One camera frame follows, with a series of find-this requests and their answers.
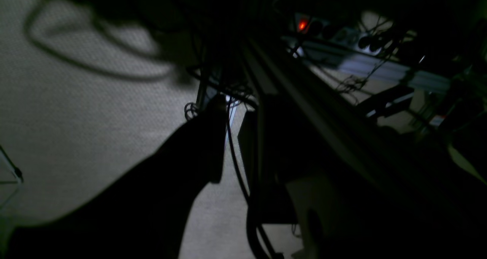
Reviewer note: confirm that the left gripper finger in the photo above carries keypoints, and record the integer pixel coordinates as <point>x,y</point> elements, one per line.
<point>143,214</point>

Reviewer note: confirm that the white power strip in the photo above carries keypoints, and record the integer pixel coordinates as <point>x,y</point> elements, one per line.
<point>321,30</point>

